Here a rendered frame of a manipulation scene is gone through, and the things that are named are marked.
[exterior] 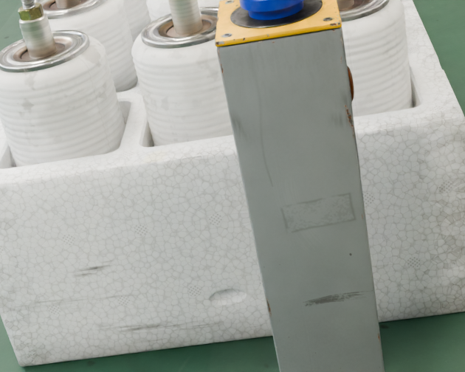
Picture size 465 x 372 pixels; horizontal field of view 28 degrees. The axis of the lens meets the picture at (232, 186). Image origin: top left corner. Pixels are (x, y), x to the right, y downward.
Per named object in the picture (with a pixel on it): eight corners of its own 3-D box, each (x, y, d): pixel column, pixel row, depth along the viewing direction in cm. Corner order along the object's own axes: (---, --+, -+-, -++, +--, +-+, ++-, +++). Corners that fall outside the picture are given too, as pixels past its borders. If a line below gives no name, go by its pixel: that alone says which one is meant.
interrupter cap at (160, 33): (221, 49, 68) (218, 40, 68) (127, 54, 70) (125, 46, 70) (249, 11, 74) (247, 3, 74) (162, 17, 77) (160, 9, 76)
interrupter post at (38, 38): (23, 62, 73) (11, 22, 72) (40, 49, 75) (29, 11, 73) (47, 62, 72) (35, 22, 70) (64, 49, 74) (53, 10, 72)
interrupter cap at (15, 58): (-22, 75, 72) (-25, 67, 72) (32, 37, 78) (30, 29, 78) (56, 77, 69) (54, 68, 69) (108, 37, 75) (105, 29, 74)
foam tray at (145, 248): (408, 108, 109) (395, -40, 101) (477, 312, 76) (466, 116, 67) (89, 156, 114) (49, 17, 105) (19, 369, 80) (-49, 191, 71)
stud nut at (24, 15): (15, 21, 72) (12, 10, 71) (28, 12, 73) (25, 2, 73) (36, 21, 71) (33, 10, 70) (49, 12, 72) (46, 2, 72)
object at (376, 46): (404, 240, 74) (383, 28, 65) (293, 230, 78) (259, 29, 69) (432, 178, 81) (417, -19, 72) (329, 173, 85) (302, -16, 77)
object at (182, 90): (268, 256, 76) (229, 51, 67) (160, 253, 79) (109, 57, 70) (295, 194, 83) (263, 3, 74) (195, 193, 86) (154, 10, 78)
